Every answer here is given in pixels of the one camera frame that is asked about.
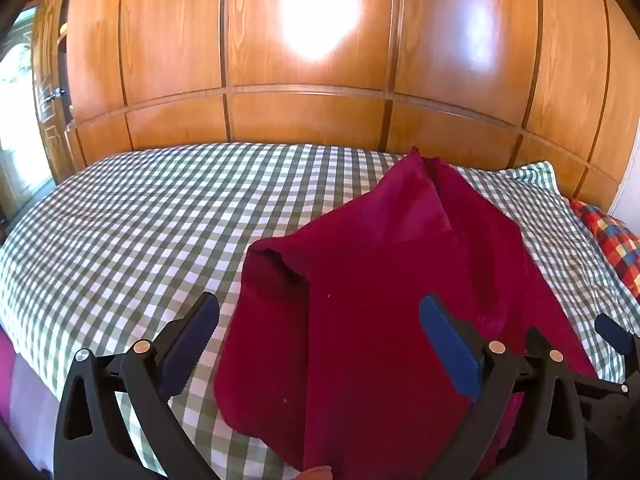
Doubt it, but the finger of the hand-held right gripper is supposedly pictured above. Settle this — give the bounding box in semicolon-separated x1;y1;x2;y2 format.
594;313;640;397
523;326;555;363

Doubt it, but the dark red cloth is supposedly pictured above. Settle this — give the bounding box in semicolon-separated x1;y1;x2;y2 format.
214;146;598;480

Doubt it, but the green checkered pillow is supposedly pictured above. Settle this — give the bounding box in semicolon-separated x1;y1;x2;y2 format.
495;161;571;196

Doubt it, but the multicoloured checkered pillow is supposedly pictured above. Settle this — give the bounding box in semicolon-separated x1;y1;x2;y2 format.
567;197;640;301

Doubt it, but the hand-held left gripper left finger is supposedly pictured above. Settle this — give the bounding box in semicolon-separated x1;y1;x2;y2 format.
52;291;221;480

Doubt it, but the wooden door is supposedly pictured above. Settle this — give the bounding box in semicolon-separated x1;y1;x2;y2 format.
30;0;76;183

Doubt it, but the wooden wardrobe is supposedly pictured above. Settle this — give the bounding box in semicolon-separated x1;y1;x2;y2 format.
30;0;640;211

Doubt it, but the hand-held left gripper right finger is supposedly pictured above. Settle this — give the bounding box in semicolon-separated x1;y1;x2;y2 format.
419;294;587;480

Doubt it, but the green checkered bed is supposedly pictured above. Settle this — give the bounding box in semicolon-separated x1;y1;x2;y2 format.
0;142;640;480

